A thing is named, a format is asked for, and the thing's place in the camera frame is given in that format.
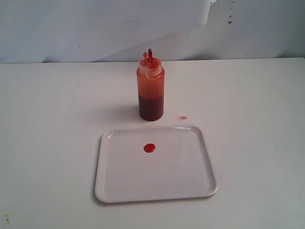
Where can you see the red sauce squeeze bottle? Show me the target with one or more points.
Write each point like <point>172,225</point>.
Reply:
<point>150,83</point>

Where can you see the small red table stain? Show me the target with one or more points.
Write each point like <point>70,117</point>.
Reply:
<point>182,117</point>

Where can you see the red sauce blob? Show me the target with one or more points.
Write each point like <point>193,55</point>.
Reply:
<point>149,148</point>

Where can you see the white rectangular plastic tray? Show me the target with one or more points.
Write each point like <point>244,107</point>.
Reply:
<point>179,168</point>

